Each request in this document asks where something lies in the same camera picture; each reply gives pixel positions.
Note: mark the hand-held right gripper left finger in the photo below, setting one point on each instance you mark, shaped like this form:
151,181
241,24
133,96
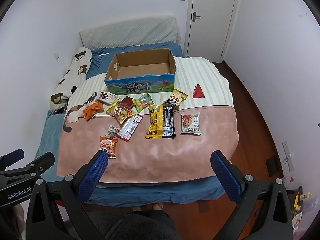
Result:
96,172

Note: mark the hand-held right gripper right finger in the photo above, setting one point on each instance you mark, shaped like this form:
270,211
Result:
226,177

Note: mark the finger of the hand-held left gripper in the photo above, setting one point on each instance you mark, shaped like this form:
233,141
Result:
13,155
41,162

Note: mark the orange white panda packet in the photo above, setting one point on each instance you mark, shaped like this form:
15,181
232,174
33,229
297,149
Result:
108,147

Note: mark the small grey snack packet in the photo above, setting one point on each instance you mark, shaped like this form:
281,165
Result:
112,131

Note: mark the long red white packet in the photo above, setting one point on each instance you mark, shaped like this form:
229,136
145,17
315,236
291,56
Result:
130,128

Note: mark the orange snack packet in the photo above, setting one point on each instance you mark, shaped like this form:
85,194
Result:
92,110

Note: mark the yellow chips packet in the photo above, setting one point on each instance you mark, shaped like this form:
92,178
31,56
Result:
119,112

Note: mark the white cookie packet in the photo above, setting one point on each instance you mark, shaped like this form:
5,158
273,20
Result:
190,123

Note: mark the dark red snack packet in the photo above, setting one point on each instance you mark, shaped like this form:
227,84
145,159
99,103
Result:
127,103

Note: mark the white chocolate stick packet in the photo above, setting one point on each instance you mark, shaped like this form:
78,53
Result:
107,97

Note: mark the large yellow snack packet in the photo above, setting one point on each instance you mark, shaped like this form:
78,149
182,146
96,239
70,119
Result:
155,122

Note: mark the black snack packet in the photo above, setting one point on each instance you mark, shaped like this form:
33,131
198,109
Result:
168,122

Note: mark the green candy packet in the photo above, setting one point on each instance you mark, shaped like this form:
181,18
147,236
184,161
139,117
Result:
142,103

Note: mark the yellow panda snack packet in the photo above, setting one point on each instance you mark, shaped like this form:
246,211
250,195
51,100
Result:
175,98

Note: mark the cardboard box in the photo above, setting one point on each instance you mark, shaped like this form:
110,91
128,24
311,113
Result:
140,85

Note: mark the person's left forearm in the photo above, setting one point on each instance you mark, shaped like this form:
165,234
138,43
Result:
11,223

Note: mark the black floor box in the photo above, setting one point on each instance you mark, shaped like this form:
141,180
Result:
272,166

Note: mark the blue bed sheet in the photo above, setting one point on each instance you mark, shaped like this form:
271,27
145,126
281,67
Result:
150,195

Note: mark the person's dark clothing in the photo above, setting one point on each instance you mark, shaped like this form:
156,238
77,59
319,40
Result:
130,226

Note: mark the white power strip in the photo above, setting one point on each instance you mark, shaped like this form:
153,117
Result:
288,156

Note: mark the pile of bagged goods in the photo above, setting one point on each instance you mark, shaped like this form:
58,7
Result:
300,207

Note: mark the small red packet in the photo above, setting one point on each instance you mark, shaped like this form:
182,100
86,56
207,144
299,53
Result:
198,92

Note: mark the white bear print pillow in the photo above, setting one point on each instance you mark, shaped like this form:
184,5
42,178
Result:
77,67

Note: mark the grey pillow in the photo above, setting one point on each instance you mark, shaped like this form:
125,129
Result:
130,33

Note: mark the white door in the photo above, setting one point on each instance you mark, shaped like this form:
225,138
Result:
212,17

